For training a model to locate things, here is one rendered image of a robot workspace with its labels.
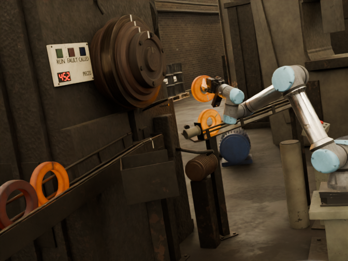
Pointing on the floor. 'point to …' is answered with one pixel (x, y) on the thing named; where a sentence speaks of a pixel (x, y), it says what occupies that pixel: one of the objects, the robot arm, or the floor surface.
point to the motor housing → (204, 199)
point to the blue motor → (235, 148)
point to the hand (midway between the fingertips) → (203, 85)
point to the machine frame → (72, 127)
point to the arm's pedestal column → (331, 242)
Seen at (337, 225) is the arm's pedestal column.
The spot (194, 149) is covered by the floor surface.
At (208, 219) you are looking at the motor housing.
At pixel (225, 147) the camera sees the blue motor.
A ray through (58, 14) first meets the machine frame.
